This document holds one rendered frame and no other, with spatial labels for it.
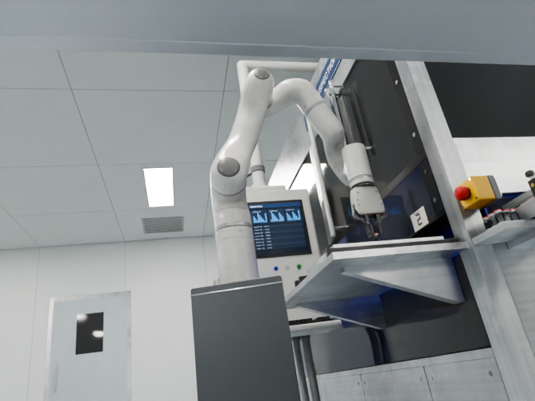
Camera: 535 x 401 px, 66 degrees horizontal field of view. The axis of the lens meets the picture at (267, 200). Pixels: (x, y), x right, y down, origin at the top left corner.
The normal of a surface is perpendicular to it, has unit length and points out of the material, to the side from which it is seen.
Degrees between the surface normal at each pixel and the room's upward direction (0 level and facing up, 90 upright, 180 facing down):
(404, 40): 180
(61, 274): 90
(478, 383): 90
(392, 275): 90
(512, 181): 90
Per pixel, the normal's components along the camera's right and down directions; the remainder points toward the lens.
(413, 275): 0.18, -0.42
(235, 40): 0.14, 0.90
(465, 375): -0.97, 0.05
